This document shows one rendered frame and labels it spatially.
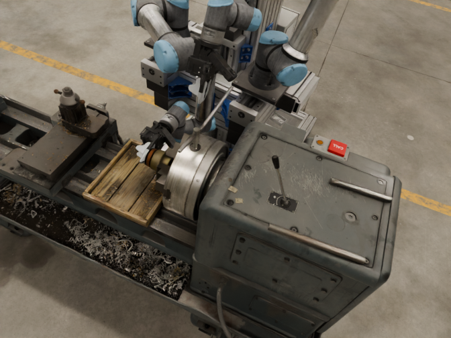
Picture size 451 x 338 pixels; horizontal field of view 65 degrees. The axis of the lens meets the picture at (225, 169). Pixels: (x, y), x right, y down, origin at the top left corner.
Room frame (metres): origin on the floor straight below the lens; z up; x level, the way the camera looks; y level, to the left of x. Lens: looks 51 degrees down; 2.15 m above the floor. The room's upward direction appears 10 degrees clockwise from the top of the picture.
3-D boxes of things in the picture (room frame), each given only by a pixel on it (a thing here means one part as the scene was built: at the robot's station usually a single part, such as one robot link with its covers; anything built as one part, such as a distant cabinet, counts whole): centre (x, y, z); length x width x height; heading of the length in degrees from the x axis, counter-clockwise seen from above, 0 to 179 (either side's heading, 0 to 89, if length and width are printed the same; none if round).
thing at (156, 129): (0.99, 0.30, 1.08); 0.12 x 0.09 x 0.08; 164
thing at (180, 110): (1.14, 0.25, 1.08); 0.11 x 0.08 x 0.09; 164
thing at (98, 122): (1.06, 0.66, 0.99); 0.20 x 0.10 x 0.05; 75
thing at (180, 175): (0.83, 0.12, 1.08); 0.32 x 0.09 x 0.32; 165
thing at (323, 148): (0.93, -0.36, 1.23); 0.13 x 0.08 x 0.05; 75
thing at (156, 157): (0.86, 0.26, 1.08); 0.09 x 0.09 x 0.09; 75
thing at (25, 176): (1.00, 0.75, 0.90); 0.47 x 0.30 x 0.06; 165
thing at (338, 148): (0.92, -0.38, 1.26); 0.06 x 0.06 x 0.02; 75
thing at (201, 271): (0.74, -0.28, 0.43); 0.60 x 0.48 x 0.86; 75
